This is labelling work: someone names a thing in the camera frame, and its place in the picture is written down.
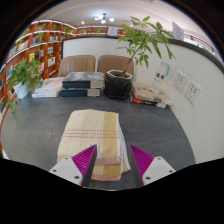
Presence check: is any white wall socket plate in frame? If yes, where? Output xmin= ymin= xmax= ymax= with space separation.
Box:
xmin=172 ymin=69 xmax=189 ymax=93
xmin=184 ymin=80 xmax=203 ymax=106

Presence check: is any white sign card on partition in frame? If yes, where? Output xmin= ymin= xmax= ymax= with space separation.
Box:
xmin=171 ymin=20 xmax=186 ymax=42

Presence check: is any clear acrylic sign holder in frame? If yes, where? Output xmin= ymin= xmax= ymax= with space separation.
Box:
xmin=151 ymin=60 xmax=172 ymax=95

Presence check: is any white cover book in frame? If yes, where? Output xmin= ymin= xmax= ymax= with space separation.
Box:
xmin=34 ymin=76 xmax=66 ymax=94

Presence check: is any dark blue flat book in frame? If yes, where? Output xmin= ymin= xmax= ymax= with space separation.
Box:
xmin=60 ymin=87 xmax=102 ymax=98

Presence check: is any tan padded chair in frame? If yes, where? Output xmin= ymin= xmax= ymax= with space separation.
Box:
xmin=96 ymin=54 xmax=135 ymax=81
xmin=57 ymin=54 xmax=97 ymax=78

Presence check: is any white paper notice on shelf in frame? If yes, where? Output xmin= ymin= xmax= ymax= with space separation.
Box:
xmin=107 ymin=26 xmax=119 ymax=37

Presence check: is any orange wooden bookshelf unit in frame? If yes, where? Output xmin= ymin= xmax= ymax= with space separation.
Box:
xmin=0 ymin=19 xmax=126 ymax=158

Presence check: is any cream and yellow striped towel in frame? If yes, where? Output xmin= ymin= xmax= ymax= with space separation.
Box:
xmin=56 ymin=108 xmax=132 ymax=182

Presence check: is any multi-bulb ceiling lamp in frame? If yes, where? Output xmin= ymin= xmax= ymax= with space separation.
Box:
xmin=93 ymin=13 xmax=116 ymax=25

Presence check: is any tall plant in black pot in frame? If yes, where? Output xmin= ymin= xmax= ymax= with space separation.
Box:
xmin=103 ymin=15 xmax=176 ymax=100

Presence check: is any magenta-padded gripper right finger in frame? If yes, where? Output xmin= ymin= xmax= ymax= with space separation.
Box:
xmin=128 ymin=144 xmax=177 ymax=188

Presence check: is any white flat book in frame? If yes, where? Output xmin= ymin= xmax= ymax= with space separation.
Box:
xmin=31 ymin=90 xmax=62 ymax=99

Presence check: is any leafy plant in white pot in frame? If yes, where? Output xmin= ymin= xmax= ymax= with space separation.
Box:
xmin=6 ymin=57 xmax=45 ymax=115

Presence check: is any red spined book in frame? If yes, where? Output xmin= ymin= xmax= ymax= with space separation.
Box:
xmin=129 ymin=96 xmax=167 ymax=109

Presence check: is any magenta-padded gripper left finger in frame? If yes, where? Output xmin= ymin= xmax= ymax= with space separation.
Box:
xmin=48 ymin=143 xmax=98 ymax=188

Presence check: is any thick dark blue book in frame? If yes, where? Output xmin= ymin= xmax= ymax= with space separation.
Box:
xmin=61 ymin=71 xmax=106 ymax=90

